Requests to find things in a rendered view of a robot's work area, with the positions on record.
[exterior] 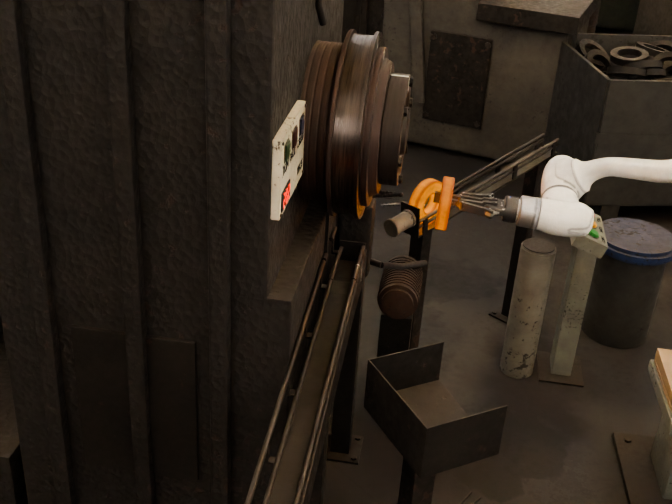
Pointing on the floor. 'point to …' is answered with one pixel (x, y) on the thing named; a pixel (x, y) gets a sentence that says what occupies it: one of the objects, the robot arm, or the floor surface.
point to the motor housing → (397, 306)
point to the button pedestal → (572, 311)
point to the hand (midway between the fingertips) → (446, 198)
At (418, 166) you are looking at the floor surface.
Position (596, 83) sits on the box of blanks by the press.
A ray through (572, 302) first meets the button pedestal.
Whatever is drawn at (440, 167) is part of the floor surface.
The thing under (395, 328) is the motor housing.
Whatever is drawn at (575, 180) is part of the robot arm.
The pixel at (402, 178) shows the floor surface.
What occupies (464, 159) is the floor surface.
